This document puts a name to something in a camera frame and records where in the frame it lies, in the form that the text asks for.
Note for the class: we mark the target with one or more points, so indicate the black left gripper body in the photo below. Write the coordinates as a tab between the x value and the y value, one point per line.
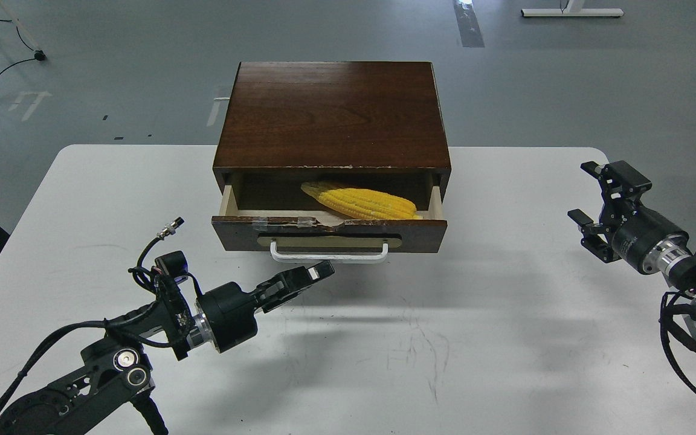
230	315

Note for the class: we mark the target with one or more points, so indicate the wooden drawer with white handle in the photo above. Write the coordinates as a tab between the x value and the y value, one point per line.
299	236

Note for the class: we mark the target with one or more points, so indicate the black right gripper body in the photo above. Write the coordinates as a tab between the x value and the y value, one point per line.
650	243

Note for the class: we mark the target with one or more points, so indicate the yellow corn cob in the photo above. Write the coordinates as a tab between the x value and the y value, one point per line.
358	203

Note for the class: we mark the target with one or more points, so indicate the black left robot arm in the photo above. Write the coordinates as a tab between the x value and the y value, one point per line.
116	369

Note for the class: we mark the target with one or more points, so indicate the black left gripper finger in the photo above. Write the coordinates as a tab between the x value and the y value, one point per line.
275	294
301	275

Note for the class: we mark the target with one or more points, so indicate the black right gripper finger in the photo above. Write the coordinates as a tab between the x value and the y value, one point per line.
597	238
621	187

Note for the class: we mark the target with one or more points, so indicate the dark wooden cabinet box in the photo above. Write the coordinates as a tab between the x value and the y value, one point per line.
377	117

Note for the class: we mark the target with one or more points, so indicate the white table leg base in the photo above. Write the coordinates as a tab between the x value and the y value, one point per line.
572	9

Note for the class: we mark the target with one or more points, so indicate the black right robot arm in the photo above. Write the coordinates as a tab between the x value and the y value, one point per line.
677	314

